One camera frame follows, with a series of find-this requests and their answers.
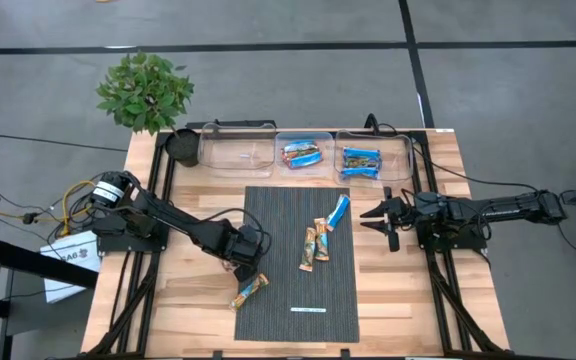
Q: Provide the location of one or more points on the white paper box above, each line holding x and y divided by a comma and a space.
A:
68, 252

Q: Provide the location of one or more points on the green leafy plant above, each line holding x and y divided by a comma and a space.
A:
143, 92

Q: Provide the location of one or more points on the white label strip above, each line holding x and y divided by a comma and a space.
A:
308, 310

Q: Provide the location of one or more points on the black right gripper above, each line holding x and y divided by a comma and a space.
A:
404, 215

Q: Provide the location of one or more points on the black edge bracket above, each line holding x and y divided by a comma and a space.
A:
345, 354
216, 354

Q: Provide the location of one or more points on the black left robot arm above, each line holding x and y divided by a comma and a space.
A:
188, 225

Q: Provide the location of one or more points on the black power plug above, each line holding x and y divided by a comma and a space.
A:
30, 218

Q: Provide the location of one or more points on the black aluminium frame rails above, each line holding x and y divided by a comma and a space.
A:
429, 165
157, 160

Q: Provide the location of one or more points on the small clear plastic bin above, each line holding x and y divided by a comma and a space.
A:
313, 172

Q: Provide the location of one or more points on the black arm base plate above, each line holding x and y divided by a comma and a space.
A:
118, 245
468, 245

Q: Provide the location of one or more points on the black plant pot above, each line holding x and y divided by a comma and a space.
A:
183, 147

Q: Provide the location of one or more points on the dark grey woven placemat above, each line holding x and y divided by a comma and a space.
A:
278, 320

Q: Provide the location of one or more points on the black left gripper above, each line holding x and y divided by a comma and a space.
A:
245, 247

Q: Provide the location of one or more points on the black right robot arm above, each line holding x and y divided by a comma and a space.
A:
508, 210

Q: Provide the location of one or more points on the orange green granola bar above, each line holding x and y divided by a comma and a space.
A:
307, 249
320, 238
248, 292

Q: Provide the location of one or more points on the black beam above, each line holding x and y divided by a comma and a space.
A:
38, 262

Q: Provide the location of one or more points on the blue white granola bar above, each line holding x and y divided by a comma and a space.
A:
337, 213

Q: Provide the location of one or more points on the large clear plastic bin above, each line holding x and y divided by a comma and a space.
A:
228, 165
398, 160

